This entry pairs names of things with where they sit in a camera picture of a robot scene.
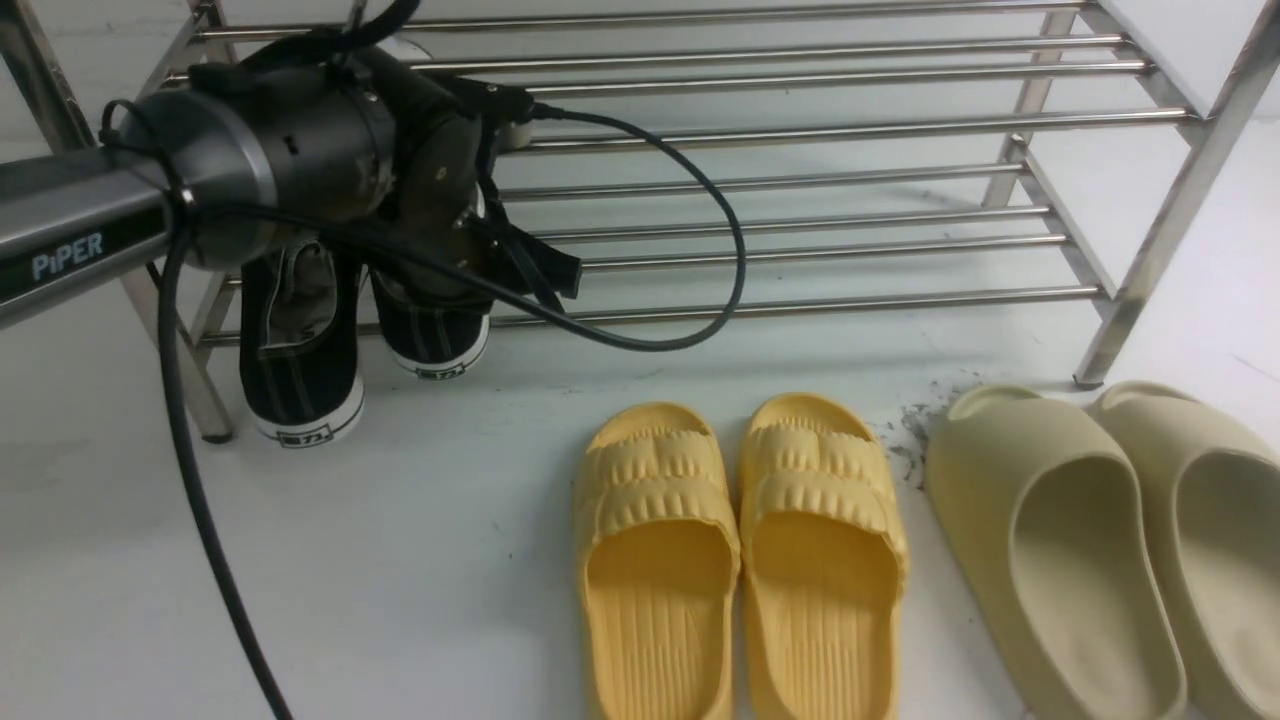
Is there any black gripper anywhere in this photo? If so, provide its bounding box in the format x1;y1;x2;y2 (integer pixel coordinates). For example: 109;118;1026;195
353;47;582;307

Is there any black canvas sneaker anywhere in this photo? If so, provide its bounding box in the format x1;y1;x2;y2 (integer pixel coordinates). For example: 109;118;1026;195
371;259;493;380
239;238;366;450

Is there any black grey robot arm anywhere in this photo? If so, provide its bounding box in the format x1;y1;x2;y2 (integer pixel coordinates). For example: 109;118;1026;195
3;47;582;324

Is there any stainless steel shoe rack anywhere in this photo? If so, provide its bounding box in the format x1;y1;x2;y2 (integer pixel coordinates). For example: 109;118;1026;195
3;1;1277;445

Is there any left yellow rubber slipper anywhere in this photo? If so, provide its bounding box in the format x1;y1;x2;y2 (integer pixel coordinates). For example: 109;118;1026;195
571;402;741;719

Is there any yellow rubber slipper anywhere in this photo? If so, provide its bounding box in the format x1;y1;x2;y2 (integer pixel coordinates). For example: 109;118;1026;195
571;402;741;719
739;393;910;719

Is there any right yellow rubber slipper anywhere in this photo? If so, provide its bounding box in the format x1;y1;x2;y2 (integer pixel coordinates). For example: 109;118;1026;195
739;393;910;719

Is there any left beige foam slide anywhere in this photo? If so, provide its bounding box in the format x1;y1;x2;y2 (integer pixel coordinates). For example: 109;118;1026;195
925;386;1189;719

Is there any beige foam slide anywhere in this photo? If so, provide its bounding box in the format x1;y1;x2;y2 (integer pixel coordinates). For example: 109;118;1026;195
925;386;1189;719
1091;380;1279;719

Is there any right beige foam slide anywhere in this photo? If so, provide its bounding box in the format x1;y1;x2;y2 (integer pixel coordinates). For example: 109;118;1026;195
1091;380;1279;719

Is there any black cable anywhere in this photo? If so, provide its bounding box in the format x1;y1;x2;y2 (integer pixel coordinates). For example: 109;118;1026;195
99;0;749;720

